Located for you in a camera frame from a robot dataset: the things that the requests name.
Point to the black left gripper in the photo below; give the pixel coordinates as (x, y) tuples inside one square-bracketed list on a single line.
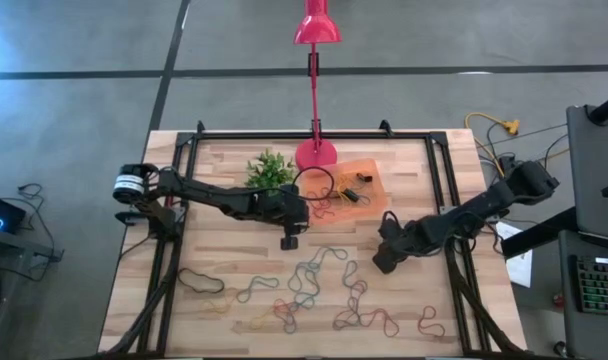
[(291, 210)]

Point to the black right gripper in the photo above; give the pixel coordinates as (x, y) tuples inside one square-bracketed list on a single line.
[(404, 237)]

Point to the red rubber band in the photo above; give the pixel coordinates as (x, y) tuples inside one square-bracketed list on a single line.
[(314, 212), (420, 325), (275, 307), (397, 330)]

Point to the teal rubber band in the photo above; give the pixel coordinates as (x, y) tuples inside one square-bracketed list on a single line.
[(277, 282), (290, 282), (345, 275), (345, 254), (285, 327), (336, 322)]

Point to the yellow rubber band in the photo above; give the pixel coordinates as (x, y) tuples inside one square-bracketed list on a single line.
[(256, 322), (229, 302), (341, 187)]

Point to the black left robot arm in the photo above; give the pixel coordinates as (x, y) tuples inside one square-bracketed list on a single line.
[(209, 192)]

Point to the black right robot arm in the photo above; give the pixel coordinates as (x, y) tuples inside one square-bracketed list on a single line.
[(484, 205)]

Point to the orange translucent plastic bin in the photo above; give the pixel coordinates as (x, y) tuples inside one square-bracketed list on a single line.
[(369, 200)]

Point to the green plant in white pot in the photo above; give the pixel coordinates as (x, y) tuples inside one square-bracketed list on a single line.
[(270, 172)]

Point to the white paper sheet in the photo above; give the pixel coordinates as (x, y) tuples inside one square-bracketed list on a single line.
[(521, 270)]

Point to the black metal bar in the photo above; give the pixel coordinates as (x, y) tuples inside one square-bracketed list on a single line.
[(539, 235)]

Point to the black power adapter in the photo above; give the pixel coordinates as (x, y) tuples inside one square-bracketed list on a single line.
[(506, 162)]

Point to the small red object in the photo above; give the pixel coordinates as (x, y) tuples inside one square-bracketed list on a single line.
[(559, 300)]

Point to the red desk lamp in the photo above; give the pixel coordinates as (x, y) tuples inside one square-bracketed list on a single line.
[(316, 27)]

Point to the dark grey desk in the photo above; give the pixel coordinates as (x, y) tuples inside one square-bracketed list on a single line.
[(594, 175), (566, 325)]

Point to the black computer keyboard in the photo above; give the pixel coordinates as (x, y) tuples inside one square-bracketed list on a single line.
[(601, 285)]

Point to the black metal stand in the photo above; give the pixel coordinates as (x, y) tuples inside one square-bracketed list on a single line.
[(19, 245)]

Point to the silver metal mounting bracket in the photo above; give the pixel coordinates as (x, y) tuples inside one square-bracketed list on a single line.
[(448, 212)]

